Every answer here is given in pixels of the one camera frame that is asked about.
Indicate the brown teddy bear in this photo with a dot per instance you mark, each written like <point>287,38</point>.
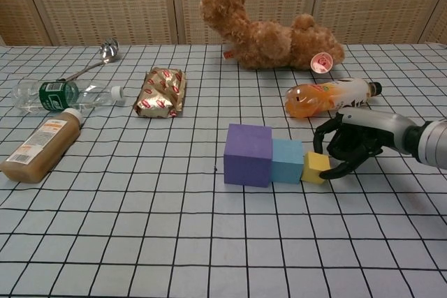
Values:
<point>265,43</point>

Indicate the gold foil snack packet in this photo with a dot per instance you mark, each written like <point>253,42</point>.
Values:
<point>160,92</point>

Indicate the purple foam cube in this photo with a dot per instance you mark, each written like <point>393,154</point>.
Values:
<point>246,162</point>

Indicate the light blue foam cube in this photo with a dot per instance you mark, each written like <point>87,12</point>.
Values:
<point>286,162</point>

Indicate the light blue checkered tablecloth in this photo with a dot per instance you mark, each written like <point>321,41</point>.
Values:
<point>139,224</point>

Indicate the brown liquid bottle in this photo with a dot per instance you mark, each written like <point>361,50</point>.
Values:
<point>38,148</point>

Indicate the orange juice bottle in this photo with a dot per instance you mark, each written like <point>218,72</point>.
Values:
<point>314,99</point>

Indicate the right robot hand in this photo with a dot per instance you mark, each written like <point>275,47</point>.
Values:
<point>377,127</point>

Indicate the yellow foam cube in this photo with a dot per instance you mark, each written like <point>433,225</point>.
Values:
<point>314,169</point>

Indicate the clear water bottle green label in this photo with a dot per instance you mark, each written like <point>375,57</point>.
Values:
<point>52,95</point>

